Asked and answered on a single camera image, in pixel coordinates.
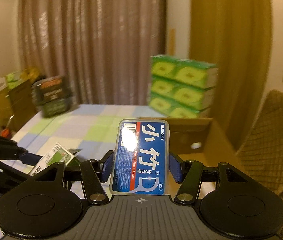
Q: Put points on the dark green noodle basket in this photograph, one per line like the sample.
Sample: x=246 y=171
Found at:
x=52 y=96

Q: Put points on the green white toothpaste box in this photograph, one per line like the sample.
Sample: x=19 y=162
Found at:
x=56 y=154

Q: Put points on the checkered tablecloth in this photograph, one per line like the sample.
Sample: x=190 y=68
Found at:
x=92 y=129

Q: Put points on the blue floss pick box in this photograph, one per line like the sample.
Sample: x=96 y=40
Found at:
x=141 y=158

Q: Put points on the green tissue box pack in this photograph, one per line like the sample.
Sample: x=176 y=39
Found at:
x=182 y=88

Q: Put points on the open cardboard box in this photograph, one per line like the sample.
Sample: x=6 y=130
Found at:
x=202 y=140

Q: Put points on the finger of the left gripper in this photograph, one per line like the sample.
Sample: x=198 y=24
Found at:
x=9 y=150

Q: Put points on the brown curtain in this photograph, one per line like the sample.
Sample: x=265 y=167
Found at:
x=102 y=47

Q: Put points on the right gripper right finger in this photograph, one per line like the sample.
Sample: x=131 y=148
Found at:
x=188 y=174

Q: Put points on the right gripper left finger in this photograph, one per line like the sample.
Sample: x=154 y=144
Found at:
x=94 y=173

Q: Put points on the cardboard boxes beside table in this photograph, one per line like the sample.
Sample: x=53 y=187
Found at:
x=16 y=98

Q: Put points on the wooden door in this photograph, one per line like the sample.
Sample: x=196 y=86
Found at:
x=237 y=36

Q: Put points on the silver foil tea pouch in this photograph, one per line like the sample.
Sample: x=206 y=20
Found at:
x=75 y=161

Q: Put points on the quilted brown chair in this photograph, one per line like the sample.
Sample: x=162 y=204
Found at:
x=261 y=154

